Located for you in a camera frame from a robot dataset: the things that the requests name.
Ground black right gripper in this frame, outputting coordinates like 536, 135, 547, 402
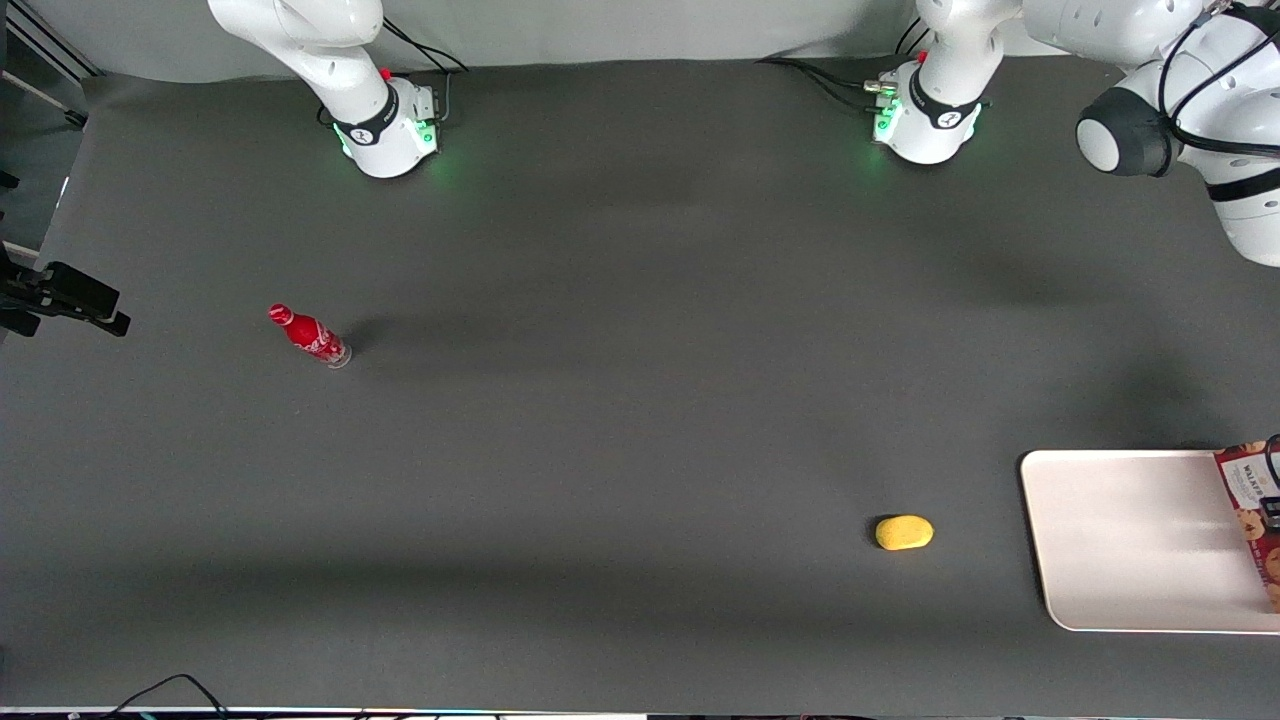
0, 245, 132, 337

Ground red cookie box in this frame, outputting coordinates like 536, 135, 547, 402
1214, 442, 1280, 614

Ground white rectangular tray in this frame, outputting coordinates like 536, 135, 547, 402
1020, 449, 1280, 635

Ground red cola bottle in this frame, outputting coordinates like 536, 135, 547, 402
267, 304, 353, 369

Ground yellow sponge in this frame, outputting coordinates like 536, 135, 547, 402
875, 515, 935, 552

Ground grey backdrop cloth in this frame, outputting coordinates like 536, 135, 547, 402
20, 0, 1280, 84

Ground aluminium frame rail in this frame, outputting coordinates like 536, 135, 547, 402
0, 0, 101, 131

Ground black table edge cable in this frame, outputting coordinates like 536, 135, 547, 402
100, 674, 231, 720

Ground black arm base cables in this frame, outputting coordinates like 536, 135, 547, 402
380, 18, 469, 126
757, 25, 936, 113

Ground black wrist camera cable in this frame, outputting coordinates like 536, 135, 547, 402
1158, 3, 1280, 159

